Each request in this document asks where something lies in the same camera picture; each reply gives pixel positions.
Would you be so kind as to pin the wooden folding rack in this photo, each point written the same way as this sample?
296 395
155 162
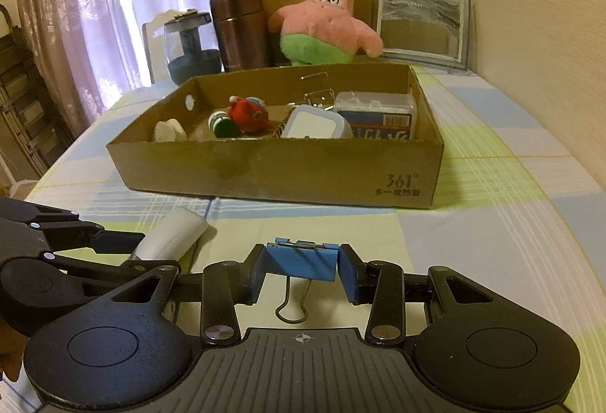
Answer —
27 109

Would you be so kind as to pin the brown cardboard box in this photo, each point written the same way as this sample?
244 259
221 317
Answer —
349 172

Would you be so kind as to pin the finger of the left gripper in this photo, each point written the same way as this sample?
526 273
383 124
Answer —
100 278
77 234

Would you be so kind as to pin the person's left hand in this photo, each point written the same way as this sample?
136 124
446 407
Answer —
12 347

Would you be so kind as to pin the clear plastic box with label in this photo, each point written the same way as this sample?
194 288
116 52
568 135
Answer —
390 116

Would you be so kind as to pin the green white cap stack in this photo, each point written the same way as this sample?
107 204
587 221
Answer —
222 126

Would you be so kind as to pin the brown thermos bottle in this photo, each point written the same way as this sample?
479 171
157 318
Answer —
241 30

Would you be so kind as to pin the pink Patrick star plush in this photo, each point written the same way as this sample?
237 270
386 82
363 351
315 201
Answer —
317 32

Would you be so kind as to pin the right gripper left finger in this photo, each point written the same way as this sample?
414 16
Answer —
225 285

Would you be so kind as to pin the metal wire holder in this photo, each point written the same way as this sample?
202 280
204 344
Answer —
318 91

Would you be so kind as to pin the silver picture frame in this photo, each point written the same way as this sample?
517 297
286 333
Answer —
434 32

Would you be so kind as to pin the cream wooden chair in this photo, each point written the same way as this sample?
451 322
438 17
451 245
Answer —
153 38

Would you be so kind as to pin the Doraemon red keychain toy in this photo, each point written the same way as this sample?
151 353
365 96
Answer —
250 115

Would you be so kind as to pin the white square lidded container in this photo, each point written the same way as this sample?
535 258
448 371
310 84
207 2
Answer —
311 122

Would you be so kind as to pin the white remote control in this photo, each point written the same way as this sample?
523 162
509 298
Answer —
172 237

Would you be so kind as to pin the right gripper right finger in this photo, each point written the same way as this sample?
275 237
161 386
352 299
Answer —
379 284

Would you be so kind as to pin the white round object in box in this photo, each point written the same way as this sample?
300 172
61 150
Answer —
169 130

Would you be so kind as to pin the glass humidifier dark base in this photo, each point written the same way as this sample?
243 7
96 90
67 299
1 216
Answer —
191 46

